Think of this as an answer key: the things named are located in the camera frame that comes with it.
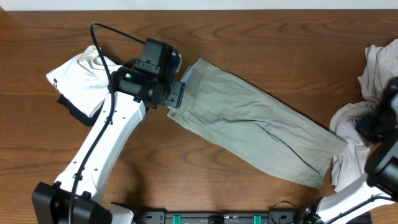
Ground khaki green shorts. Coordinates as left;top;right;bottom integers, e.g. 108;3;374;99
168;58;346;189

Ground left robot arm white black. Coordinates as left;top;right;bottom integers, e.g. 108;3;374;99
32;54;185;224

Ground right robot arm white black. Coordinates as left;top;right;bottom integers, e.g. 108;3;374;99
293;77;397;224

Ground black folded garment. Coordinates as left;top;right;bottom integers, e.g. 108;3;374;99
57;95;103;127

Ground white folded shirt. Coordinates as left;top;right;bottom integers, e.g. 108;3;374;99
46;45;109;117

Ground light striped crumpled shirt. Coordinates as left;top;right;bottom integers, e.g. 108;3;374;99
330;40;397;192

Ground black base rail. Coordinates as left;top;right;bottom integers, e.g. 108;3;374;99
133;210;373;224

